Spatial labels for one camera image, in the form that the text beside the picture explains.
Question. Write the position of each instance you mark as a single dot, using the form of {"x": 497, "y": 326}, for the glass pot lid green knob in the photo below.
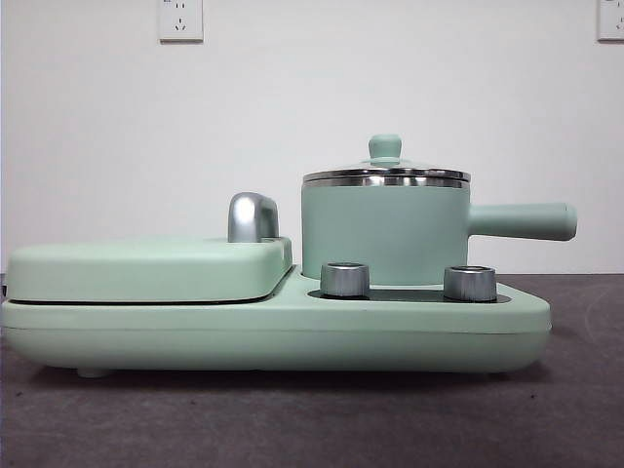
{"x": 385, "y": 148}

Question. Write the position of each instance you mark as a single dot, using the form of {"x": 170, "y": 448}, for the chrome control knob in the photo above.
{"x": 343, "y": 280}
{"x": 469, "y": 283}

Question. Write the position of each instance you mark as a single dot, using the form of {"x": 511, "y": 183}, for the green breakfast machine base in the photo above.
{"x": 292, "y": 341}

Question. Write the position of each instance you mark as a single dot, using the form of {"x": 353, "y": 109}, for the green hinged griddle cover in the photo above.
{"x": 146, "y": 268}

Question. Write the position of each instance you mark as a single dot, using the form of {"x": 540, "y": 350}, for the white wall socket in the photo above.
{"x": 612, "y": 19}
{"x": 180, "y": 19}

